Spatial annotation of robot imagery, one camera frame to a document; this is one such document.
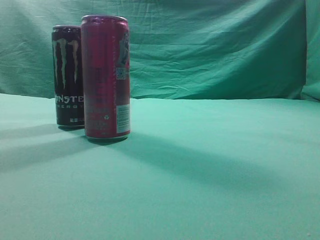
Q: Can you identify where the pink drink can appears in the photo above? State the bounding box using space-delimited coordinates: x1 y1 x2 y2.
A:
80 15 131 141

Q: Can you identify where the green table cloth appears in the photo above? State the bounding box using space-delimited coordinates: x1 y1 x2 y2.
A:
0 94 320 240

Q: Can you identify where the green backdrop cloth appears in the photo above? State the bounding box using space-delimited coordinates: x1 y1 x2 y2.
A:
0 0 320 100

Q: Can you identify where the black Monster energy can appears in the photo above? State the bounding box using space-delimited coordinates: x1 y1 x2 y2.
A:
51 25 85 129

